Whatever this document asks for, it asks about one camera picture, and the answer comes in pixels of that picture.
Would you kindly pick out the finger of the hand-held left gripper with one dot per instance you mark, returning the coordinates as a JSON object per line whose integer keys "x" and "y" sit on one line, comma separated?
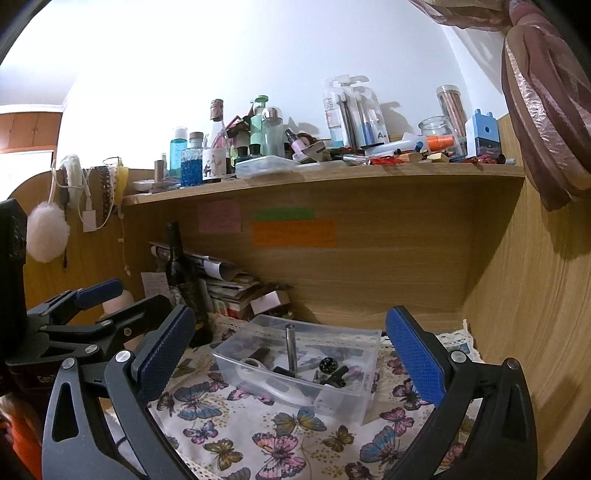
{"x": 138, "y": 314}
{"x": 99, "y": 293}

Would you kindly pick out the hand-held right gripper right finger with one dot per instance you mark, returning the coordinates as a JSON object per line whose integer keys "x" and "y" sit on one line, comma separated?
{"x": 415, "y": 355}

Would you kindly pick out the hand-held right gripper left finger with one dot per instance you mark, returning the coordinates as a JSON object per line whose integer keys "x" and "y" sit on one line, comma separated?
{"x": 171, "y": 350}

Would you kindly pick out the clear plastic storage box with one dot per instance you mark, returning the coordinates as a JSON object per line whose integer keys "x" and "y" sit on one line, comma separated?
{"x": 355, "y": 397}

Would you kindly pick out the white squeeze tube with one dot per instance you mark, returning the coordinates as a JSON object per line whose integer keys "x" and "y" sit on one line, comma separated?
{"x": 272, "y": 390}

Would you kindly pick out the small black item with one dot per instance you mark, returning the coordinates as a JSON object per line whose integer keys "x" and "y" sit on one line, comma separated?
{"x": 284, "y": 370}

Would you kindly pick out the metal cylinder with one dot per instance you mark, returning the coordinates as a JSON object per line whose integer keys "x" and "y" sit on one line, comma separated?
{"x": 291, "y": 350}

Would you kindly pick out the pale pink rounded object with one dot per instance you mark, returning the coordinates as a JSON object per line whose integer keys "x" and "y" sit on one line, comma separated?
{"x": 121, "y": 302}

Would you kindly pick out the white paper note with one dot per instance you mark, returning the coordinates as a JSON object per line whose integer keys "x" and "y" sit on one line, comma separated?
{"x": 154, "y": 288}

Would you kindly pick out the white fluffy pompom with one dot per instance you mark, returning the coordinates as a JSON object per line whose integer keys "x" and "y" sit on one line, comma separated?
{"x": 47, "y": 233}

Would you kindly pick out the dark wine bottle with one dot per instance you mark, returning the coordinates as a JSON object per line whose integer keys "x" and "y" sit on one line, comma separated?
{"x": 178, "y": 272}

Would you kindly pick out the white tag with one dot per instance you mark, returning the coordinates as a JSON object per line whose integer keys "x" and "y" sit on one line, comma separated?
{"x": 90, "y": 220}

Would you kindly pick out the stack of books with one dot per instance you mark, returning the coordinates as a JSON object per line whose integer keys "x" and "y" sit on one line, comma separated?
{"x": 231, "y": 295}

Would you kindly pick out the rolled magazine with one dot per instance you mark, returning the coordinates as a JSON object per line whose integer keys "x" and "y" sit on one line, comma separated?
{"x": 203, "y": 261}

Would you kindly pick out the leopard print ribbon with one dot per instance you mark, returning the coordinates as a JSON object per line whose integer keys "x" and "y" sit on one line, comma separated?
{"x": 105, "y": 189}

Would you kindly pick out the small pink box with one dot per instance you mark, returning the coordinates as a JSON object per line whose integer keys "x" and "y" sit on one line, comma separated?
{"x": 270, "y": 302}

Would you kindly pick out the small white dish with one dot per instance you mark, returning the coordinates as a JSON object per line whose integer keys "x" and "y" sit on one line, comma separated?
{"x": 143, "y": 185}

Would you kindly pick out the yellow hanging item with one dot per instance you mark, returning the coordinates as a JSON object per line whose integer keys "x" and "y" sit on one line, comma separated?
{"x": 121, "y": 177}

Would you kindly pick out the butterfly printed cloth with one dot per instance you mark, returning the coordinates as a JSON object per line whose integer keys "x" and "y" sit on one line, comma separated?
{"x": 258, "y": 429}

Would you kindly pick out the white fluffy headband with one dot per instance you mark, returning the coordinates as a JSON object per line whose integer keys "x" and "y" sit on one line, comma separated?
{"x": 73, "y": 173}

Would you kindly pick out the pink sticky note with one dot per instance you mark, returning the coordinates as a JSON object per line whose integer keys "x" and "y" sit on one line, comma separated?
{"x": 219, "y": 216}

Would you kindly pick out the wooden cabinet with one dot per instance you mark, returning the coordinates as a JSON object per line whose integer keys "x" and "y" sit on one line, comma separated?
{"x": 30, "y": 129}

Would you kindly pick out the blue liquid bottle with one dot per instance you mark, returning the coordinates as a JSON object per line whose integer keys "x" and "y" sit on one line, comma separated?
{"x": 192, "y": 168}

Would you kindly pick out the orange cloth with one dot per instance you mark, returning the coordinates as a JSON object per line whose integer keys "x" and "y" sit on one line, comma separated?
{"x": 25, "y": 438}

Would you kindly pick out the light blue bottle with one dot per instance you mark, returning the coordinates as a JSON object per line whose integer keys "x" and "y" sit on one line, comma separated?
{"x": 178, "y": 150}

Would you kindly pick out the orange sticky note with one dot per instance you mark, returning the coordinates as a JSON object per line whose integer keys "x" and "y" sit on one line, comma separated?
{"x": 294, "y": 234}

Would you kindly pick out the white printed corked bottle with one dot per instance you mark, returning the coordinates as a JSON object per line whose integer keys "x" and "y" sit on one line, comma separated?
{"x": 215, "y": 157}

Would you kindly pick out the green sticky note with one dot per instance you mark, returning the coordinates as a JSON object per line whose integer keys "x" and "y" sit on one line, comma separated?
{"x": 285, "y": 214}

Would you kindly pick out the clear plastic tray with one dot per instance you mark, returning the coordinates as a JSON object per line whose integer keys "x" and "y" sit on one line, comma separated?
{"x": 265, "y": 167}

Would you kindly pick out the wooden shelf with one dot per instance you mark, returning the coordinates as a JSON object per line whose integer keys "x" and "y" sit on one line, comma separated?
{"x": 323, "y": 182}

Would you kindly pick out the white syringe tube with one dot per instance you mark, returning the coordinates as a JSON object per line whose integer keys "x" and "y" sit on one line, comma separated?
{"x": 392, "y": 145}

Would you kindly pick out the green pump bottle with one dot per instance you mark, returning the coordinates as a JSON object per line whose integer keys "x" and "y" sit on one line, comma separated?
{"x": 257, "y": 124}

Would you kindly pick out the clear bottle silver cap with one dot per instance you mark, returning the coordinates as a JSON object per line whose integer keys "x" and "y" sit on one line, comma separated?
{"x": 272, "y": 131}

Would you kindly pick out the glass jar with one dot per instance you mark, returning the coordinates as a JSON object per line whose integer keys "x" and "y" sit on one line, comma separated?
{"x": 436, "y": 127}

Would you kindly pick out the blue white box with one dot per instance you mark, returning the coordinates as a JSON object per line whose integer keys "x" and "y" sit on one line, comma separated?
{"x": 482, "y": 134}

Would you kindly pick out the blister pack of pens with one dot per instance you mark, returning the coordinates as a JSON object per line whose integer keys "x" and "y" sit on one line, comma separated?
{"x": 337, "y": 113}
{"x": 371, "y": 115}

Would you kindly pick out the clear tube of pencils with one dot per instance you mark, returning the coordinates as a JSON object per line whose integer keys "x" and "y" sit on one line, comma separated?
{"x": 451, "y": 104}

